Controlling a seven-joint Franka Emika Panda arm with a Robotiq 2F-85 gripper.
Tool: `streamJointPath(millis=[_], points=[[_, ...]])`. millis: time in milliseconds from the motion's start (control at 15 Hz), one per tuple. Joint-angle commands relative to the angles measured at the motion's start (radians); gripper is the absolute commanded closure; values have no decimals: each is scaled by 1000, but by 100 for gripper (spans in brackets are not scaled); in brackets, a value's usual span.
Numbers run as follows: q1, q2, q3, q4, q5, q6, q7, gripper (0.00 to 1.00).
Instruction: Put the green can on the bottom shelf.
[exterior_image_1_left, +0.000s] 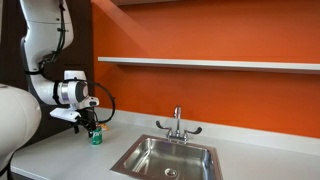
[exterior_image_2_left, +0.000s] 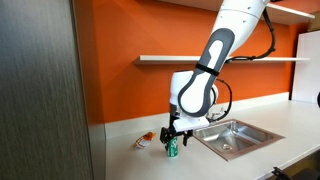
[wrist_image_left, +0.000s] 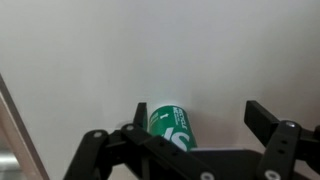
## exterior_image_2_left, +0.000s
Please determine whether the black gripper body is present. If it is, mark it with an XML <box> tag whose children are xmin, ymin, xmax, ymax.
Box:
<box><xmin>159</xmin><ymin>114</ymin><xmax>194</xmax><ymax>144</ymax></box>

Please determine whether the green soda can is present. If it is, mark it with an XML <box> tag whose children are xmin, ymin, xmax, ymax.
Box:
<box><xmin>166</xmin><ymin>136</ymin><xmax>179</xmax><ymax>158</ymax></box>

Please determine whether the orange white snack packet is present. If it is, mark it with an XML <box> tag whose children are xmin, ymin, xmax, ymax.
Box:
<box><xmin>134</xmin><ymin>131</ymin><xmax>157</xmax><ymax>150</ymax></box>

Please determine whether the white counter backsplash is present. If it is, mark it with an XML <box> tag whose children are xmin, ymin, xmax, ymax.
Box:
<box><xmin>104</xmin><ymin>92</ymin><xmax>290</xmax><ymax>140</ymax></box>

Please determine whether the stainless steel sink basin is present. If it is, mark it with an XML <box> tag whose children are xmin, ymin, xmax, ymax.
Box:
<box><xmin>191</xmin><ymin>118</ymin><xmax>286</xmax><ymax>163</ymax></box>

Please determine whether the black object below counter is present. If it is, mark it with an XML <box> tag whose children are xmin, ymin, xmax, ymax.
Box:
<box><xmin>271</xmin><ymin>159</ymin><xmax>320</xmax><ymax>180</ymax></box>

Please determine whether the dark wood cabinet panel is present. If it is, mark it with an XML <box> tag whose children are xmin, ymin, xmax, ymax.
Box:
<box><xmin>0</xmin><ymin>0</ymin><xmax>107</xmax><ymax>180</ymax></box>

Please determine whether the white panel beside counter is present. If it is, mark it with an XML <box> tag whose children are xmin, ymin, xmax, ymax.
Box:
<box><xmin>291</xmin><ymin>29</ymin><xmax>320</xmax><ymax>105</ymax></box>

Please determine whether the brown cardboard box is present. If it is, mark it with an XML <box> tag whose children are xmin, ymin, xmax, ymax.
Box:
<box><xmin>306</xmin><ymin>11</ymin><xmax>320</xmax><ymax>33</ymax></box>

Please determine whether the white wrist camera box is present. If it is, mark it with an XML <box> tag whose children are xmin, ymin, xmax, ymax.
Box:
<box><xmin>172</xmin><ymin>117</ymin><xmax>211</xmax><ymax>133</ymax></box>

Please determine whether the chrome faucet with handles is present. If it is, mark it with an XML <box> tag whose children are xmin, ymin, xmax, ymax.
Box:
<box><xmin>205</xmin><ymin>105</ymin><xmax>225</xmax><ymax>125</ymax></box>

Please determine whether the white lower wall shelf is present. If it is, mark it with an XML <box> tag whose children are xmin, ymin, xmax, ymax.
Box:
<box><xmin>134</xmin><ymin>54</ymin><xmax>311</xmax><ymax>66</ymax></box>

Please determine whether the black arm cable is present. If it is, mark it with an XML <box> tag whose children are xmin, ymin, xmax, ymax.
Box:
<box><xmin>206</xmin><ymin>8</ymin><xmax>277</xmax><ymax>123</ymax></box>

